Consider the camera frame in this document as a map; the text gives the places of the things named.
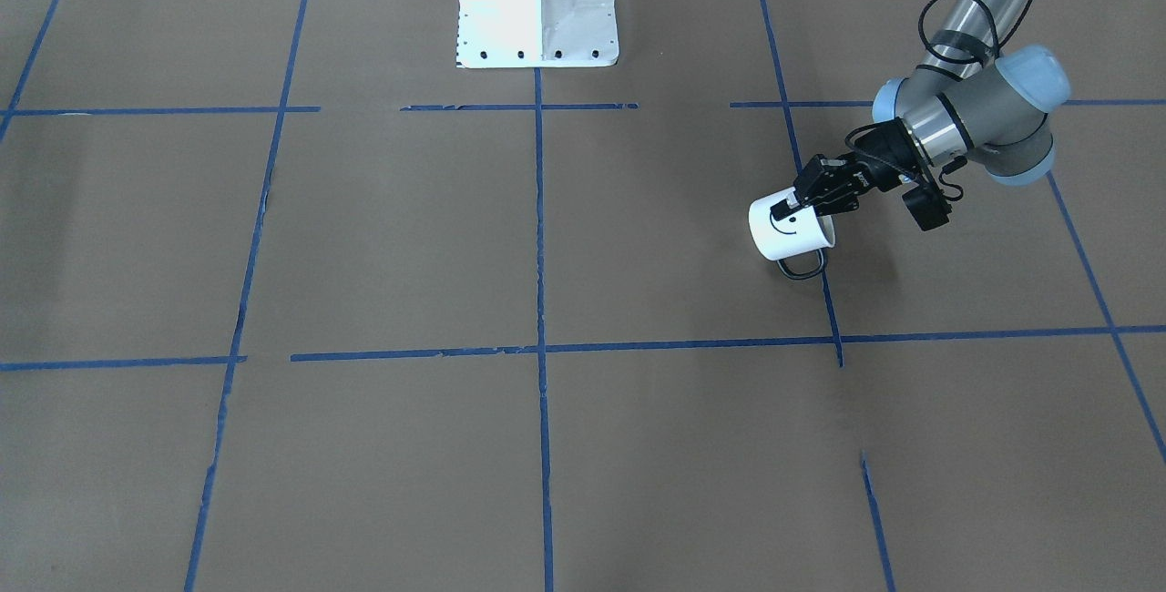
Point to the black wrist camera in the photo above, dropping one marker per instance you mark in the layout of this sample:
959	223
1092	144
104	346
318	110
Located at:
928	206

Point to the white smiley face mug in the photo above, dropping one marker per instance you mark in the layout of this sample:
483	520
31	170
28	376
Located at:
780	241

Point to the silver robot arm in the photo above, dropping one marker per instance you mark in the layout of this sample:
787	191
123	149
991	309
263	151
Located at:
968	100

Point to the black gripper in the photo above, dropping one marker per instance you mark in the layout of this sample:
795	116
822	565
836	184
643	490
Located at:
876	167

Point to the white camera stand pedestal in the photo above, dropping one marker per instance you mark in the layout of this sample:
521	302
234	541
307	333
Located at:
506	34

